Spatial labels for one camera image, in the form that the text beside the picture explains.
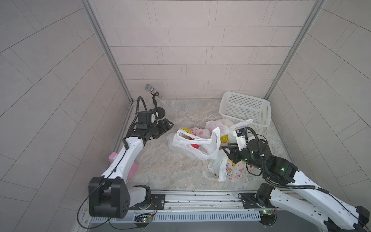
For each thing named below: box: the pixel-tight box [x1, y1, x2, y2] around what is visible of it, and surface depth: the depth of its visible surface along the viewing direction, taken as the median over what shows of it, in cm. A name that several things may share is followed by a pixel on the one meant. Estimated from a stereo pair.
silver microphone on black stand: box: [144, 83, 166, 120], surface depth 97 cm
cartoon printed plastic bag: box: [225, 159, 260, 183], surface depth 77 cm
